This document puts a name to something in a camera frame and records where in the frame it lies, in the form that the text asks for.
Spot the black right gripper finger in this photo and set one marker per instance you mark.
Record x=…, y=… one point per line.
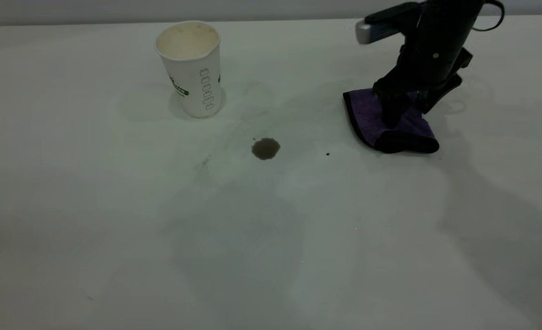
x=392, y=101
x=438, y=94

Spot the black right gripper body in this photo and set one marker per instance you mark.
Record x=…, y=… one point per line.
x=435, y=41

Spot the purple microfiber cloth black trim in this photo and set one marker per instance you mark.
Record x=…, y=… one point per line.
x=410, y=133

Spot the white paper coffee cup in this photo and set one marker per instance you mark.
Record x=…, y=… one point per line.
x=193, y=73

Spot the brown coffee spill puddle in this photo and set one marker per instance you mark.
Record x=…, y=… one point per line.
x=265, y=149

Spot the silver black wrist camera box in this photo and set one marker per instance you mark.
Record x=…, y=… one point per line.
x=380, y=25

